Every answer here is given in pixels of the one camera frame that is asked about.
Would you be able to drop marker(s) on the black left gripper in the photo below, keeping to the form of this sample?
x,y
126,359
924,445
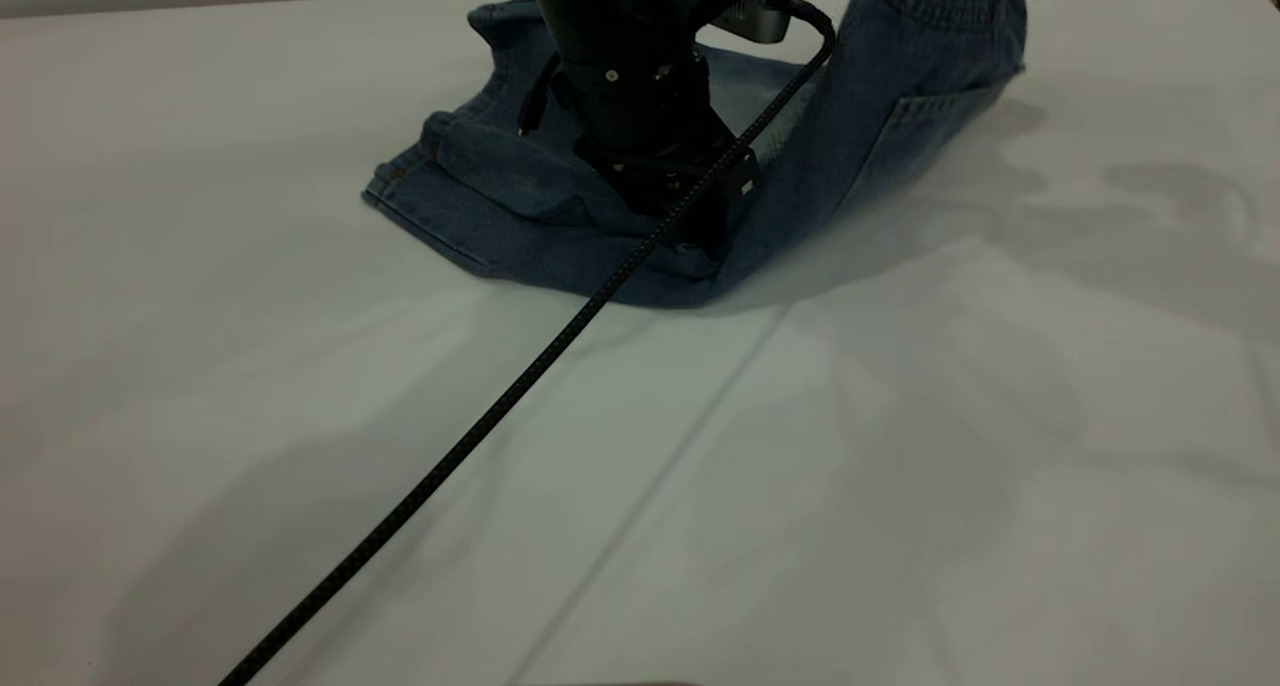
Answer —
x,y
680,186

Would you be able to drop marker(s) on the blue denim jeans with faded knees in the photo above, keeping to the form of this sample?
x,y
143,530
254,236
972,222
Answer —
x,y
500,216

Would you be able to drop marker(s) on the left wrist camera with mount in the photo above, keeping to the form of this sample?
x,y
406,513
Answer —
x,y
750,21

